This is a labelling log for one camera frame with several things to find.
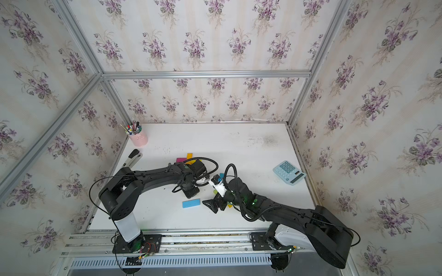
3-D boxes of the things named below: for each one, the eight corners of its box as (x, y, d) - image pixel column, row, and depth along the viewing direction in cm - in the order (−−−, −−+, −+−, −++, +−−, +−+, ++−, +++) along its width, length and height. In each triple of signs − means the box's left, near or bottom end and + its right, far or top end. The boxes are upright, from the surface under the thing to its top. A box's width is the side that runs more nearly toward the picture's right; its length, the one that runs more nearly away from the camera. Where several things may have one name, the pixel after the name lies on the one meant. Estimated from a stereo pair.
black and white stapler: (125, 167, 99) (121, 163, 95) (137, 153, 106) (134, 148, 102) (131, 169, 98) (127, 165, 95) (143, 155, 105) (140, 150, 101)
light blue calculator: (290, 188, 92) (292, 185, 90) (272, 170, 99) (274, 167, 97) (305, 176, 96) (307, 174, 94) (286, 160, 104) (288, 157, 101)
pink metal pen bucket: (134, 147, 110) (127, 136, 102) (137, 140, 114) (130, 128, 106) (146, 147, 110) (140, 136, 102) (149, 140, 114) (143, 128, 106)
